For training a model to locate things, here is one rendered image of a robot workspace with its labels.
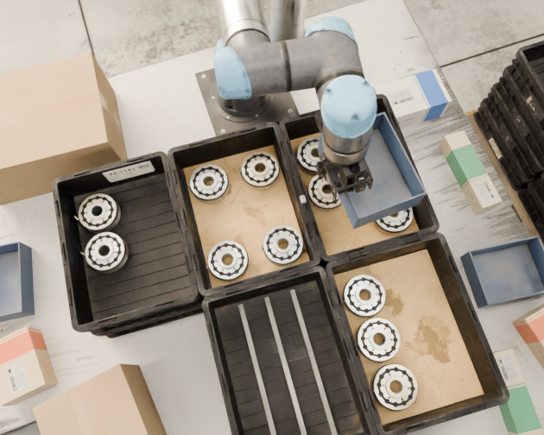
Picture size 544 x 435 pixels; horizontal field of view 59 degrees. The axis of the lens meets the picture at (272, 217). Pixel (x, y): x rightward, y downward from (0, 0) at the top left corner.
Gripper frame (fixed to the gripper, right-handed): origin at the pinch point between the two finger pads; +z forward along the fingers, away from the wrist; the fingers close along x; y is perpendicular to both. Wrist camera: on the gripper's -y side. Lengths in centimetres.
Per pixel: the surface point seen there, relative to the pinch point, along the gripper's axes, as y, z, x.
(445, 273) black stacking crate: 22.6, 26.5, 19.9
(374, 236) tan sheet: 7.4, 30.5, 7.9
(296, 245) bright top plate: 4.4, 25.9, -12.2
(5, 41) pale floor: -167, 103, -119
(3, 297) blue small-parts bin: -10, 34, -95
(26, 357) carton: 9, 27, -87
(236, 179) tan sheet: -19.3, 27.9, -22.0
